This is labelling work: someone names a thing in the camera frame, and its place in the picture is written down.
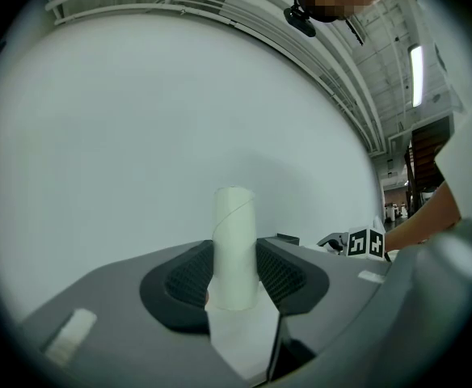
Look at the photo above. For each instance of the black head camera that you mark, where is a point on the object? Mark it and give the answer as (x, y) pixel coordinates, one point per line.
(300, 20)

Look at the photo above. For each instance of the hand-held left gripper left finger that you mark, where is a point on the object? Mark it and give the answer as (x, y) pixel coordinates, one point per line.
(119, 297)

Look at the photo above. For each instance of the person's right forearm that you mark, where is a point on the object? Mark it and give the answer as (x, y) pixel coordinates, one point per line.
(426, 216)

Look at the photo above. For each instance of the person's white shirt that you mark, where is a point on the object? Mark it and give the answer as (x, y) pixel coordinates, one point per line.
(470, 168)

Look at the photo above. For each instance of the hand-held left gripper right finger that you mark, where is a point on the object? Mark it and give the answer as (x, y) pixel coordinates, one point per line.
(333, 297)

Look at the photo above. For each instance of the cream toilet paper tube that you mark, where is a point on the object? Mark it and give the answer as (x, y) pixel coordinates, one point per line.
(236, 249)

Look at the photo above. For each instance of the dark wooden staircase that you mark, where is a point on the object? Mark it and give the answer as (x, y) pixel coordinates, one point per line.
(426, 156)

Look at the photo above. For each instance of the black wall roll holder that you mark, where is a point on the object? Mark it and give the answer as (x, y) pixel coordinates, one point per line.
(288, 239)

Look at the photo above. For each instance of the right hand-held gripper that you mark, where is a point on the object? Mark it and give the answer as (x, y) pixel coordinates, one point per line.
(365, 243)

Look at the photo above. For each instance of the ceiling light strip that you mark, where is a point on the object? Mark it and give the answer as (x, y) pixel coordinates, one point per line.
(416, 75)

